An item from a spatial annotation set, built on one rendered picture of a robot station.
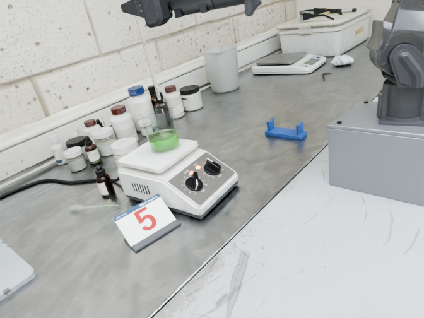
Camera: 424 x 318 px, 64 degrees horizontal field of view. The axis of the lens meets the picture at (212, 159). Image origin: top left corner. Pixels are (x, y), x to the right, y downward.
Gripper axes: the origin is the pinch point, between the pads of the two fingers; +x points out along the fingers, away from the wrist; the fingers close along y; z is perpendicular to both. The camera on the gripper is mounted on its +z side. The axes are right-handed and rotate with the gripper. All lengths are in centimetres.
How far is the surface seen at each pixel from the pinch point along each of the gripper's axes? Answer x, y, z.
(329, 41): -34, -99, -29
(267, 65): -9, -85, -32
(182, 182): -2.6, 7.9, -29.1
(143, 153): 6.9, 1.6, -25.9
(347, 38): -42, -105, -30
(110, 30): 33, -45, -6
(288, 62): -18, -79, -31
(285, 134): -18.9, -20.3, -34.1
